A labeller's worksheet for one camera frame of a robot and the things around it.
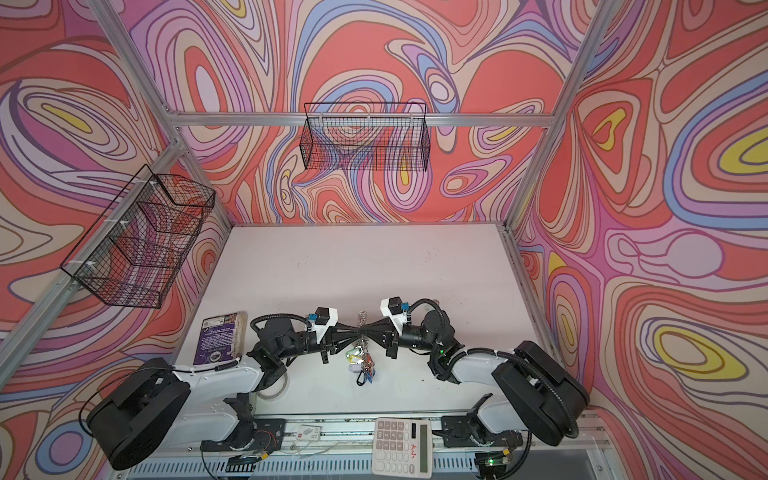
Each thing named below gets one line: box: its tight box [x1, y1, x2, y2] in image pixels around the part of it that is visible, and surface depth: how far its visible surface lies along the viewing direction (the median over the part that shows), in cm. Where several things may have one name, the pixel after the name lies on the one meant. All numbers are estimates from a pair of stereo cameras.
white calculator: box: [372, 418, 433, 479], surface depth 71 cm
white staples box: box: [296, 424, 322, 441], surface depth 75 cm
